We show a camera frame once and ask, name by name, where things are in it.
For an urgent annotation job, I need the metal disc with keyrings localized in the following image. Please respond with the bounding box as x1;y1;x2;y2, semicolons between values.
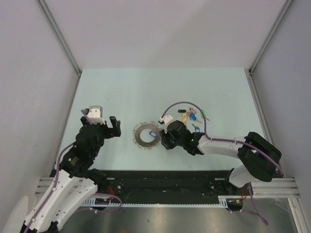
133;121;161;150

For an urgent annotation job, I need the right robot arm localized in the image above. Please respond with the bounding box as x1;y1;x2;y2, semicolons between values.
160;120;282;195

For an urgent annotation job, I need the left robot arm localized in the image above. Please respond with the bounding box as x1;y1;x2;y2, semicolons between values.
20;116;121;233

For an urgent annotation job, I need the yellow key tag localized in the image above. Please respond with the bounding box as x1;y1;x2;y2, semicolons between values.
181;116;189;124

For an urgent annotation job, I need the green key tag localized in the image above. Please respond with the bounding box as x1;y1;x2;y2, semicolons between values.
201;109;210;121

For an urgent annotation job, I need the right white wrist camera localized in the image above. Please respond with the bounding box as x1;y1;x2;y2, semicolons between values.
158;115;174;133

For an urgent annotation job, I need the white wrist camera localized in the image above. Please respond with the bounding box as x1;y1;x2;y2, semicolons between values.
87;106;106;125
158;115;174;133

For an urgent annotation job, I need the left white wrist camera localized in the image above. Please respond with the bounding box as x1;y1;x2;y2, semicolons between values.
87;106;106;125

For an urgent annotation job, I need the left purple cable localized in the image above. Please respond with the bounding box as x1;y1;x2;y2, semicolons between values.
20;109;123;233

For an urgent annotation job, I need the purple cable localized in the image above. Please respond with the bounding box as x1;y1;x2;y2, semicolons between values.
161;100;285;226
20;109;123;233

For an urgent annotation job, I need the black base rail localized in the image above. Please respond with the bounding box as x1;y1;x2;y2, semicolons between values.
50;169;285;197

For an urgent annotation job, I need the white cable duct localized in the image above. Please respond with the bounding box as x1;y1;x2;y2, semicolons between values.
81;197;228;208

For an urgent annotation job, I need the right aluminium corner post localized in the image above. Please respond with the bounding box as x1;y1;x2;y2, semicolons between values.
248;0;295;73

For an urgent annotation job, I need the aluminium corner post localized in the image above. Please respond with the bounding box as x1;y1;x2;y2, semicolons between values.
36;0;82;77
248;0;295;73

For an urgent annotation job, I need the aluminium frame crossbar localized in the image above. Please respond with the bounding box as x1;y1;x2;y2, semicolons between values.
35;177;300;199

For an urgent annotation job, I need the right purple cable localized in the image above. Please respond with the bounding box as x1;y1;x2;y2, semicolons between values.
161;100;285;226

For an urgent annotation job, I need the left aluminium corner post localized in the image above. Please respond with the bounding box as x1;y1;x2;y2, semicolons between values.
36;0;82;77

